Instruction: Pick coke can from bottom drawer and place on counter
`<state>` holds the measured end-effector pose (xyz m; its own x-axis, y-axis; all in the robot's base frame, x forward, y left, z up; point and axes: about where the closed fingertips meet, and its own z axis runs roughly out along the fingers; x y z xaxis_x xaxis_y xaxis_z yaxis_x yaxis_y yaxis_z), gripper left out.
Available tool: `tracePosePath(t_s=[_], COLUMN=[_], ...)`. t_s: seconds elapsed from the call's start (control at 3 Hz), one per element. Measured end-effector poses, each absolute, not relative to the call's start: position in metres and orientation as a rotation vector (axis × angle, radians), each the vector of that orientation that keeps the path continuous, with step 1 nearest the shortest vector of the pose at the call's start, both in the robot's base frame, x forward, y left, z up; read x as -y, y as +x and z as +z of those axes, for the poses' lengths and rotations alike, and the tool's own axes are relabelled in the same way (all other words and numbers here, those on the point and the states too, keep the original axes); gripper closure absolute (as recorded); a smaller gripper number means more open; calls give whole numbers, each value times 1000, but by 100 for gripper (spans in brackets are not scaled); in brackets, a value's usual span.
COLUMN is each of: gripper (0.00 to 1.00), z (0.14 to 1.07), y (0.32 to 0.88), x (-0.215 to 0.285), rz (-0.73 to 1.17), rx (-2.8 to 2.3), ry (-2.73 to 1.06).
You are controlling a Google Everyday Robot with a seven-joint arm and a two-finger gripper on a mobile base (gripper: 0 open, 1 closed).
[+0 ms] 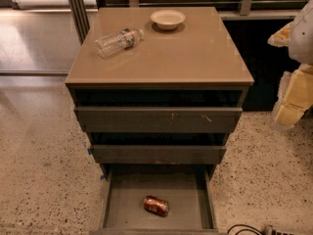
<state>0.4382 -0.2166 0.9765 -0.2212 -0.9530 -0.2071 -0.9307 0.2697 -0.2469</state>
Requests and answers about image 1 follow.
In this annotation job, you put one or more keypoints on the clear plastic water bottle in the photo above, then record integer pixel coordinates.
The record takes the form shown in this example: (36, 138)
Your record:
(116, 42)

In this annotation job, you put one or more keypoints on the metal railing frame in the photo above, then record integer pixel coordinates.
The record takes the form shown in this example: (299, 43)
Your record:
(254, 19)

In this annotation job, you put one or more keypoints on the grey drawer cabinet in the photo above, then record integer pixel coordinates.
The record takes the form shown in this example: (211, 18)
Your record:
(196, 65)

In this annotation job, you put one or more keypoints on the grey power strip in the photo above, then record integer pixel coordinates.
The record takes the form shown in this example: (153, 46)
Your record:
(270, 230)

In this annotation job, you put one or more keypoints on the grey top drawer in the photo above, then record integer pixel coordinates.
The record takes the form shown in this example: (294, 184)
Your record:
(158, 119)

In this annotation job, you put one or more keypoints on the grey middle drawer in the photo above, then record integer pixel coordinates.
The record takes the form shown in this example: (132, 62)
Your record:
(158, 155)

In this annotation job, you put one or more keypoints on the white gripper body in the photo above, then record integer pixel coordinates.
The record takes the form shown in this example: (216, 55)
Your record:
(302, 41)

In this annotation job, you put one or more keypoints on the white bowl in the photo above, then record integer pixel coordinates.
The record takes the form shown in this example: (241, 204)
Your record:
(167, 19)

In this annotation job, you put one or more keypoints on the grey open bottom drawer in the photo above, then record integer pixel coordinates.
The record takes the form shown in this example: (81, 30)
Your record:
(184, 187)

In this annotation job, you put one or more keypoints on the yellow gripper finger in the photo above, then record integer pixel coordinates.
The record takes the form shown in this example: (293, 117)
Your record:
(281, 38)
(295, 97)

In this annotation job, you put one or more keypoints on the red coke can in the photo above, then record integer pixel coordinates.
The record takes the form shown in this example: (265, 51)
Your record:
(156, 206)

